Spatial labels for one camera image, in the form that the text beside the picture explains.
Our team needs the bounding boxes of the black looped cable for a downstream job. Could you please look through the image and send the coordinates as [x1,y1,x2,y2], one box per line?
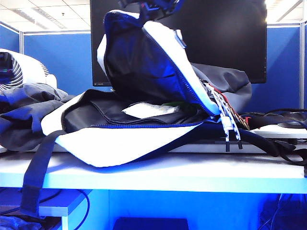
[39,190,92,228]

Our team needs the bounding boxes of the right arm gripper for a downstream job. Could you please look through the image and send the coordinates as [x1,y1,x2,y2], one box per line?
[140,0,183,21]

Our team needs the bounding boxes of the white and gray backpack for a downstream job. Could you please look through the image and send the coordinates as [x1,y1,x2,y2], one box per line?
[19,9,307,219]

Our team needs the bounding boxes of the red patterned lanyard strap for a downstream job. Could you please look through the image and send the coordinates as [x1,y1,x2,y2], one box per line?
[211,87,252,131]

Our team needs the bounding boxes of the white desk fan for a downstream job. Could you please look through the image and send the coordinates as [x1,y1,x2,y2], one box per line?
[0,48,58,93]

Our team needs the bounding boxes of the gray ribbed clothes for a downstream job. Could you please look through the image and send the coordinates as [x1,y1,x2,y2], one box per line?
[0,83,75,152]

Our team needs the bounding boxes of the blue partition panel tall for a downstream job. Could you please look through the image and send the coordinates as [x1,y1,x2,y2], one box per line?
[249,25,300,113]

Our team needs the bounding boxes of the blue partition panel narrow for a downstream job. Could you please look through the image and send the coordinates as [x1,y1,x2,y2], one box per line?
[0,21,22,52]

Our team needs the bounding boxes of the white blue patterned zipper cord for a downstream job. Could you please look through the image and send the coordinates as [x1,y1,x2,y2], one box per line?
[214,94,243,151]
[207,83,231,152]

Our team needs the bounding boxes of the dark bag on floor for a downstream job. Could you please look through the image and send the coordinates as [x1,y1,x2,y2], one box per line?
[0,214,52,230]

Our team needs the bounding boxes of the white riser shelf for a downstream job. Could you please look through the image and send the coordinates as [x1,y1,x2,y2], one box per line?
[250,128,307,140]

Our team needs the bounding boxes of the white paper inside backpack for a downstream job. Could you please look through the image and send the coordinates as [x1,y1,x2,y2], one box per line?
[121,102,181,120]

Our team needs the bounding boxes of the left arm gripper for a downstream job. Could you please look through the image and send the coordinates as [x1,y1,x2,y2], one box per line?
[0,54,14,83]

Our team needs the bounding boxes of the black computer monitor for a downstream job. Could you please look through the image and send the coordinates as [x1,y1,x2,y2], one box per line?
[90,0,268,87]

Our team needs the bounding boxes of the black tangled cables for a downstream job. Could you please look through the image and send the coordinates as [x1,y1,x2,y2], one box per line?
[249,109,307,131]

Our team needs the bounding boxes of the black box under desk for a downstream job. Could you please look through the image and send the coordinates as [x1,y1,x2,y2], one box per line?
[114,217,189,230]

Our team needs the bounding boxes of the dark hanging cable bundle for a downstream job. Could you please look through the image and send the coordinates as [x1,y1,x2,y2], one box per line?
[260,193,307,230]

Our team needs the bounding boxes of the blue partition panel wide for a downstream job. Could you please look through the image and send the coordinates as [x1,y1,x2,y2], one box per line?
[24,32,94,94]

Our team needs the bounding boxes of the white under-desk shelf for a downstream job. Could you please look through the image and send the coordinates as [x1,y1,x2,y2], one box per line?
[38,191,93,230]

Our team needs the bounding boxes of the long ceiling light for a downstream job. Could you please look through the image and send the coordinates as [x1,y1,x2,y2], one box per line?
[265,0,303,13]
[11,7,64,31]

